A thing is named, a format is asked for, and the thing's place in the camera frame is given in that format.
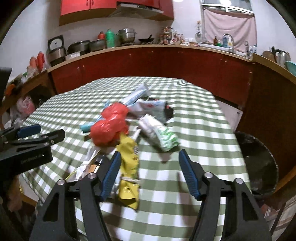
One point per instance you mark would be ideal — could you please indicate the amber bottle black cap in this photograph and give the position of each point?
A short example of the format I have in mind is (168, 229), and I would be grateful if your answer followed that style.
(95, 165)

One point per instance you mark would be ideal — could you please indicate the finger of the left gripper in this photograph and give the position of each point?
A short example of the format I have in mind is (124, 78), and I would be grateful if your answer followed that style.
(50, 138)
(14, 134)

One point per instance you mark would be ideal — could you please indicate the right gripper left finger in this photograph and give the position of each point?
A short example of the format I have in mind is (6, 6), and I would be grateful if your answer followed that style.
(56, 219)

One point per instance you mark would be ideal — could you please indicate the teal plastic basket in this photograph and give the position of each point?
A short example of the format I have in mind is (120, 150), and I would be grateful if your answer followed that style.
(291, 67)

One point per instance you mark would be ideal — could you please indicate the black wok pan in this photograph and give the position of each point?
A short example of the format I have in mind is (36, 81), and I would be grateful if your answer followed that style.
(148, 40)

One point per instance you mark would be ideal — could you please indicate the white blue-lettered tube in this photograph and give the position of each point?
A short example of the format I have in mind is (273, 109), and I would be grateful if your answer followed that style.
(141, 91)

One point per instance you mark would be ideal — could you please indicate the orange bottle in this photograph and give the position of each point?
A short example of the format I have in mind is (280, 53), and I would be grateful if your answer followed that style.
(40, 61)

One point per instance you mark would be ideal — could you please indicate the kitchen faucet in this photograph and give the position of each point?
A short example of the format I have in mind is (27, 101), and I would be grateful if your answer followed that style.
(228, 42)

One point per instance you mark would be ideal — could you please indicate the dark cooking pot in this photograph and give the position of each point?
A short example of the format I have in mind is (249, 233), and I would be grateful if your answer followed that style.
(97, 45)

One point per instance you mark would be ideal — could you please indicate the red tube black cap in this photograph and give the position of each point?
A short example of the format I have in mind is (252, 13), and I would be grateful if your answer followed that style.
(169, 112)

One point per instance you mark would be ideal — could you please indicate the yellow snack wrapper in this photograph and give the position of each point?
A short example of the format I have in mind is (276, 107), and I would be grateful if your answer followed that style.
(129, 184)

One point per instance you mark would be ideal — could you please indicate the red lower kitchen cabinets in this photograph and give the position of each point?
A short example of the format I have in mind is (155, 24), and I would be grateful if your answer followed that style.
(263, 89)

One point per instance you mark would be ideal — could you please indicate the red thermos jug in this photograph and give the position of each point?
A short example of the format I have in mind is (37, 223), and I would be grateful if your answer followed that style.
(101, 36)

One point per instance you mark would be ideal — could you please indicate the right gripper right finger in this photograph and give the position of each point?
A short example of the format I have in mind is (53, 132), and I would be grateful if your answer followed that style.
(243, 217)

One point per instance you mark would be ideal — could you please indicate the steel electric kettle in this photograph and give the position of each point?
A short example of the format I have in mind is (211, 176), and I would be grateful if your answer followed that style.
(280, 57)

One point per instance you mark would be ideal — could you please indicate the red upper cabinets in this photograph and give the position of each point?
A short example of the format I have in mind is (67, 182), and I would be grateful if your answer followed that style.
(74, 11)

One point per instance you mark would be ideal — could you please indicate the range hood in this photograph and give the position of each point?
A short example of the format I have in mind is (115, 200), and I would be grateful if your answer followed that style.
(130, 10)

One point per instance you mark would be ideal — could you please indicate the open rice cooker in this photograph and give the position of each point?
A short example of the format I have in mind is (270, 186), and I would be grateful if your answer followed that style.
(56, 50)

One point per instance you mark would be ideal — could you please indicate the black trash bin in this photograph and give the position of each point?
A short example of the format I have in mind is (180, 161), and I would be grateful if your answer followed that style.
(260, 163)

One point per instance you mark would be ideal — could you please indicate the pink window curtain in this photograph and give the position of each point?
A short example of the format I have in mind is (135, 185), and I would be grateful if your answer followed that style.
(241, 26)

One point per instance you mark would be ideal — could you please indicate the teal capped tube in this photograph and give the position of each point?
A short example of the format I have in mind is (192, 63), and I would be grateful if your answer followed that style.
(86, 127)

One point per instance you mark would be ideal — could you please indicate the green thermos jug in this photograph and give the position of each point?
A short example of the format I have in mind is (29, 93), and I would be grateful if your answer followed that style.
(110, 39)

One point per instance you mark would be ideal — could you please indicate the grey lidded pot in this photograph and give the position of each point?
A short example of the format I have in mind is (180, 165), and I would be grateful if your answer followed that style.
(79, 46)

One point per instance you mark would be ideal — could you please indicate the white green package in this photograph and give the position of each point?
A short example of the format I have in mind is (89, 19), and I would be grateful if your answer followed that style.
(159, 134)

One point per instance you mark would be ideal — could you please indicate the green checkered tablecloth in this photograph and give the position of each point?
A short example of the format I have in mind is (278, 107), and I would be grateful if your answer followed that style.
(166, 210)

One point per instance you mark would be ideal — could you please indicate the red plastic bag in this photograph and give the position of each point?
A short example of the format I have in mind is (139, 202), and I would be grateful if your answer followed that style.
(107, 131)

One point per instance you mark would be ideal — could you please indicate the steel stock pot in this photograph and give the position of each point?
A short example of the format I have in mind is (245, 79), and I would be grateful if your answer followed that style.
(126, 35)

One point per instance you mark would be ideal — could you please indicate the pink plastic bag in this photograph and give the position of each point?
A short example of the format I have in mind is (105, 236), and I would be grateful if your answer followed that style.
(25, 106)

